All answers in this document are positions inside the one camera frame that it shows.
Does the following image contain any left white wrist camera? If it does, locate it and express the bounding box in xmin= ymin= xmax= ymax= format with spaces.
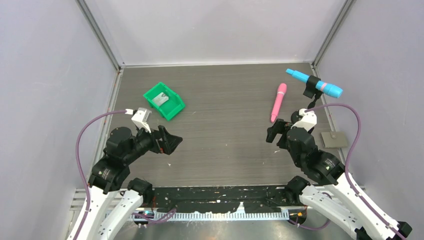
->
xmin=125 ymin=107 xmax=152 ymax=133

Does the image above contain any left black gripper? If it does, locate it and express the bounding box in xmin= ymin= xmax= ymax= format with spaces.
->
xmin=124 ymin=120 xmax=182 ymax=164

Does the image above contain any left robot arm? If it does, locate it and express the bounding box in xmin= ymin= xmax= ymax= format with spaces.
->
xmin=68 ymin=125 xmax=183 ymax=240

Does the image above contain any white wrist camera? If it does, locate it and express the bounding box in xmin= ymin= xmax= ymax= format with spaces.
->
xmin=125 ymin=107 xmax=152 ymax=133
xmin=290 ymin=108 xmax=318 ymax=133

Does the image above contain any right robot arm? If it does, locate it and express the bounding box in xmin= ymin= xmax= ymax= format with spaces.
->
xmin=266 ymin=119 xmax=412 ymax=240

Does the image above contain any black microphone stand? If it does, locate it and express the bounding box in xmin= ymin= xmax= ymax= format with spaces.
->
xmin=290 ymin=75 xmax=323 ymax=123

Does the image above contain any grey card in bin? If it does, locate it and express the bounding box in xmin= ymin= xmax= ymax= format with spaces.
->
xmin=152 ymin=92 xmax=170 ymax=107

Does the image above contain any green plastic bin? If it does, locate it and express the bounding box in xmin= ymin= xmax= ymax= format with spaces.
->
xmin=143 ymin=82 xmax=186 ymax=121

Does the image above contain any pink toy microphone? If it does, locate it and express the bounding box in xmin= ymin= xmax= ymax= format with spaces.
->
xmin=270 ymin=83 xmax=287 ymax=123

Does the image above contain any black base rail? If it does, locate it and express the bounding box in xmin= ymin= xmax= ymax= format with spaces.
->
xmin=141 ymin=185 xmax=305 ymax=214

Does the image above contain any blue toy microphone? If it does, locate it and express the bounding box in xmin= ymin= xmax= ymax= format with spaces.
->
xmin=286 ymin=68 xmax=343 ymax=98

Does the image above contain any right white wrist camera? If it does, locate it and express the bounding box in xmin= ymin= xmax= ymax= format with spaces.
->
xmin=290 ymin=108 xmax=318 ymax=133

